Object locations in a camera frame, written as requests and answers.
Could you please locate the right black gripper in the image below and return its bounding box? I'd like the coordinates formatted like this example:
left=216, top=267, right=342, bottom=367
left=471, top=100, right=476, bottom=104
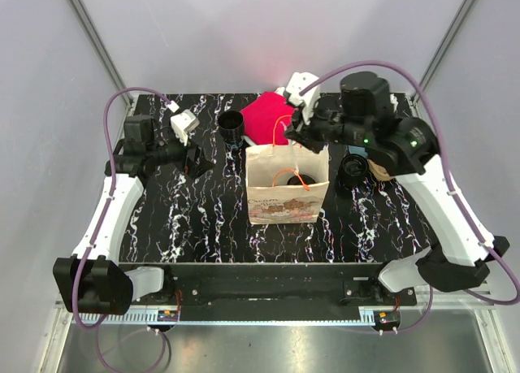
left=282, top=94, right=371, bottom=154

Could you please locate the paper takeout bag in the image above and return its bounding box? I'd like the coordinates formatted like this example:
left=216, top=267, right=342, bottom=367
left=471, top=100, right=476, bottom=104
left=245, top=138, right=330, bottom=225

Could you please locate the black coffee cup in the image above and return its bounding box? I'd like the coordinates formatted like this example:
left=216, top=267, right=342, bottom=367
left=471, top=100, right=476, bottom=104
left=217, top=110, right=245, bottom=149

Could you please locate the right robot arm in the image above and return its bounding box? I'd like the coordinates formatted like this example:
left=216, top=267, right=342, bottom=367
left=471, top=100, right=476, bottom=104
left=284, top=72, right=509, bottom=306

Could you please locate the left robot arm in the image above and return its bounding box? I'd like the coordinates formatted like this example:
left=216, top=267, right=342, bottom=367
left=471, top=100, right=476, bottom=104
left=53, top=110, right=213, bottom=315

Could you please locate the blue straw holder cup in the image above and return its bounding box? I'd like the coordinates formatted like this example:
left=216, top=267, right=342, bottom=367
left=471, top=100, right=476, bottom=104
left=348, top=145, right=366, bottom=156

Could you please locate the red folded cloth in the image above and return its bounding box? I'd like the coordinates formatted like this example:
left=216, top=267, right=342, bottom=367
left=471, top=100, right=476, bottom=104
left=239, top=91, right=296, bottom=146

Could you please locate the bottom cardboard cup carrier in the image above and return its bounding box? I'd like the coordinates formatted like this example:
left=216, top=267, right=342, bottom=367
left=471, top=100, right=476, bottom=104
left=367, top=159, right=395, bottom=182

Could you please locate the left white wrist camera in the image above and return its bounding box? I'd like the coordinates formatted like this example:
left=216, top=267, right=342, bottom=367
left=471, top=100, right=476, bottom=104
left=167, top=101, right=200, bottom=146

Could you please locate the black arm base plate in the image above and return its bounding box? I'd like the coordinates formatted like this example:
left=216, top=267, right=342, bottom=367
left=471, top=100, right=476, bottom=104
left=138, top=263, right=417, bottom=324

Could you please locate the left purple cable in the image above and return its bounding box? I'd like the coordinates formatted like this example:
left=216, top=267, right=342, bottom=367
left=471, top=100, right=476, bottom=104
left=71, top=87, right=180, bottom=370

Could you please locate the purple cable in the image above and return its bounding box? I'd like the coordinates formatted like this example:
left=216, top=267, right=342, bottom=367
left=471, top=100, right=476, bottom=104
left=298, top=60, right=520, bottom=334
left=71, top=87, right=180, bottom=370

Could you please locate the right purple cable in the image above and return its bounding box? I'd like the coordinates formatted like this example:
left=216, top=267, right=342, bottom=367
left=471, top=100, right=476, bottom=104
left=298, top=60, right=520, bottom=334

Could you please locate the aluminium frame rail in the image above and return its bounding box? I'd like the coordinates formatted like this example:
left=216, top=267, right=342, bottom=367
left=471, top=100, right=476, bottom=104
left=46, top=288, right=519, bottom=372

